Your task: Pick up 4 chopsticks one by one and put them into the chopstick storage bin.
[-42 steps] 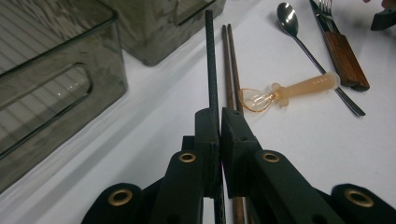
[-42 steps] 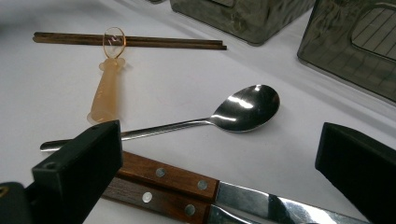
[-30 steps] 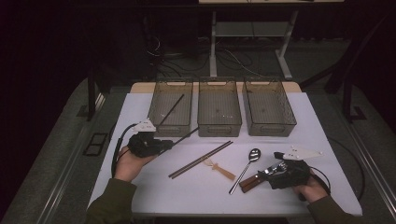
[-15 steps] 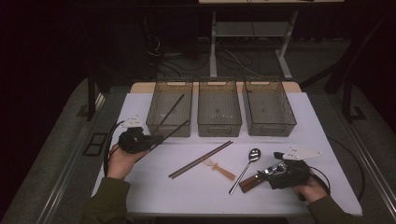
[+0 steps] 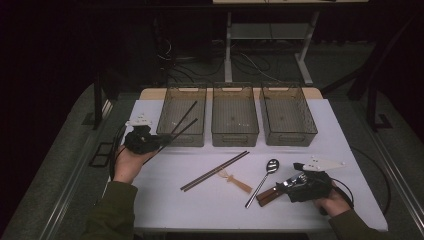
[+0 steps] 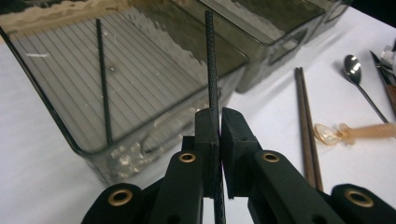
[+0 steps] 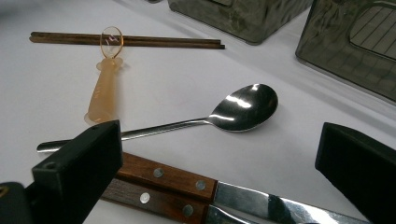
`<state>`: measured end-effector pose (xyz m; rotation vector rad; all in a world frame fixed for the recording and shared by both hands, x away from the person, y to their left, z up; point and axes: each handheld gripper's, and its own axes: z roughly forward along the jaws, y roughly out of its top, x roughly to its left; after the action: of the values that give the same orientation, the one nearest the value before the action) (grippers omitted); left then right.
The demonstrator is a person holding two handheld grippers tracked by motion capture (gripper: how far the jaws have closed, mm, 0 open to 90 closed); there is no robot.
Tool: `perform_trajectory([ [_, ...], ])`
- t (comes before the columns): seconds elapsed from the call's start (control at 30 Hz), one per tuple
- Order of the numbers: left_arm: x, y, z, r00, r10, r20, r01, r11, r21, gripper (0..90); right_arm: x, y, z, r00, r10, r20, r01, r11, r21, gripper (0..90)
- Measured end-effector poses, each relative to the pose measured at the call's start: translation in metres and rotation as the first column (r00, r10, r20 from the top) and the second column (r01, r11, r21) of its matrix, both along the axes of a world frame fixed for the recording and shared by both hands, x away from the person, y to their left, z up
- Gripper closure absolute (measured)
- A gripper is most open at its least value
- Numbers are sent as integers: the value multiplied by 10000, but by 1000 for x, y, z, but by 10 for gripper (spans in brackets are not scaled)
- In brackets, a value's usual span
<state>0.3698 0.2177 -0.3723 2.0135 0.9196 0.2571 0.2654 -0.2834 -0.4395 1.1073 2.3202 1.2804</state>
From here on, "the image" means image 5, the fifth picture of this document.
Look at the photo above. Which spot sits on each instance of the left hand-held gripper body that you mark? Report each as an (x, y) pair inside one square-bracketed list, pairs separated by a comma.
[(141, 140)]

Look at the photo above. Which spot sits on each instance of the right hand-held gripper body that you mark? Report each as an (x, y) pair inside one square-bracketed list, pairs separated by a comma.
[(313, 186)]

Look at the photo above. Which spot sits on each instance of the black chopstick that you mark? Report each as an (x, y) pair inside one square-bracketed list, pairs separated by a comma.
[(186, 128), (185, 116)]

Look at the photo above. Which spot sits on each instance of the metal spoon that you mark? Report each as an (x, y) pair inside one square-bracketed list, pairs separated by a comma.
[(272, 165)]

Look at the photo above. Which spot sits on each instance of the translucent grey storage bin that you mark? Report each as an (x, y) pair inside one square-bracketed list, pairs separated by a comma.
[(286, 113), (235, 113), (186, 96)]

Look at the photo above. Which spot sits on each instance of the person's right hand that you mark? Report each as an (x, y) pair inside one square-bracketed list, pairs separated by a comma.
[(333, 205)]

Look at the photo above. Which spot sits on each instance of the person's left hand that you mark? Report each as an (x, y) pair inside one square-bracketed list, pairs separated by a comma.
[(128, 166)]

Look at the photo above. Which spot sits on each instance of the black metal stand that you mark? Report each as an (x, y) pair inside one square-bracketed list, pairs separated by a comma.
[(372, 110), (97, 100)]

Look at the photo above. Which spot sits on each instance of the white table cover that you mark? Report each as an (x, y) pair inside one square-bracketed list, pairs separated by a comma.
[(206, 206)]

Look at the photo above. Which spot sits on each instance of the black rectangular floor frame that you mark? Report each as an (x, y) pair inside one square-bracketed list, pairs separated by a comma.
[(101, 154)]

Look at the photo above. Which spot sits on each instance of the metal floor rail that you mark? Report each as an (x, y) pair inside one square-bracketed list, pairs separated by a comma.
[(68, 186), (398, 175)]

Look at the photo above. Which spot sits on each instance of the white metal frame desk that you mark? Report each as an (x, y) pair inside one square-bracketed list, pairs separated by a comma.
[(228, 50)]

